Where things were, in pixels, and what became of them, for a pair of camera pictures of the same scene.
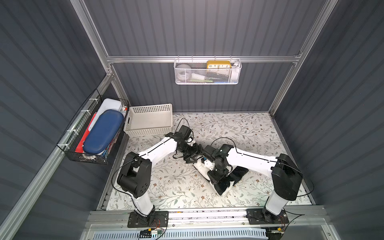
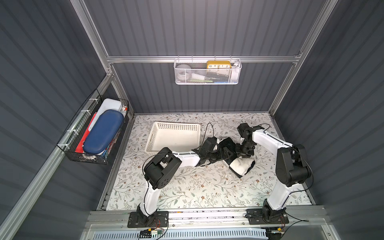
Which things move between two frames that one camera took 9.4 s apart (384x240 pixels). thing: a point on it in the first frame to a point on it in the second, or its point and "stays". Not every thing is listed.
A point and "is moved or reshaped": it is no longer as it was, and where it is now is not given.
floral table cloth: [174, 181] stays
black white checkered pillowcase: [199, 167] is moved or reshaped
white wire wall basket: [207, 72] stays
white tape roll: [183, 73] stays
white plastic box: [108, 104] stays
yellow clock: [218, 64] stays
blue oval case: [103, 132] stays
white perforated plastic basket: [148, 120] is moved or reshaped
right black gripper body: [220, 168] to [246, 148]
